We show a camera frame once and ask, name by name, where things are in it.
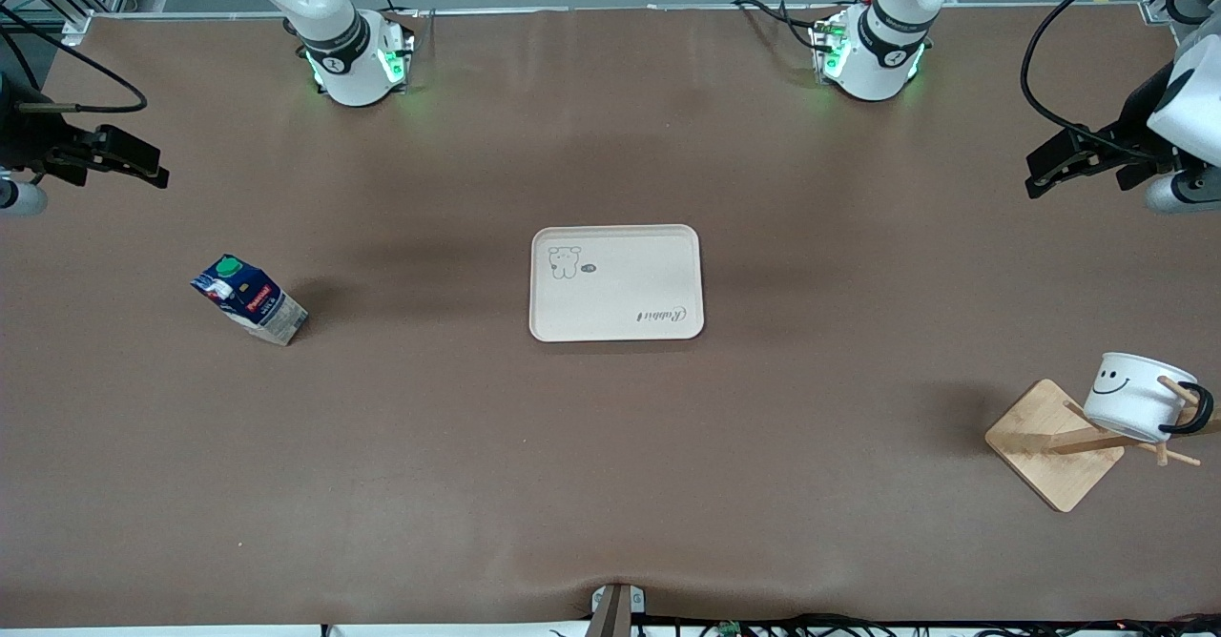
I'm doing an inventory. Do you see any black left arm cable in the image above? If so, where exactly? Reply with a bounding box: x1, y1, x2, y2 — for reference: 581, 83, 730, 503
1019, 0, 1193, 142

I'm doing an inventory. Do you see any wooden mug stand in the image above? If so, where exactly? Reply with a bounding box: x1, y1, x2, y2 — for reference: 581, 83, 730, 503
984, 375, 1221, 514

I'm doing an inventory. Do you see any white smiley mug black handle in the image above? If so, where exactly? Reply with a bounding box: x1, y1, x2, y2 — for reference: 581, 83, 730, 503
1083, 352, 1214, 444

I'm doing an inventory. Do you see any cream tray with rabbit print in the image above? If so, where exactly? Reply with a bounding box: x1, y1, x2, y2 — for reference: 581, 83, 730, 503
528, 224, 706, 343

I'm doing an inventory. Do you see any blue milk carton green cap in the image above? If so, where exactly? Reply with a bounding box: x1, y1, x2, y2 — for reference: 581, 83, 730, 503
191, 254, 309, 347

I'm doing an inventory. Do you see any black left base cable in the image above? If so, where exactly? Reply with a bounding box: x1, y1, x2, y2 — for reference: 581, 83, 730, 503
733, 0, 823, 51

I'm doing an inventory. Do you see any metal table edge bracket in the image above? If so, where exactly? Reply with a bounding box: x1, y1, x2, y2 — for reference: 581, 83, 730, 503
590, 583, 647, 637

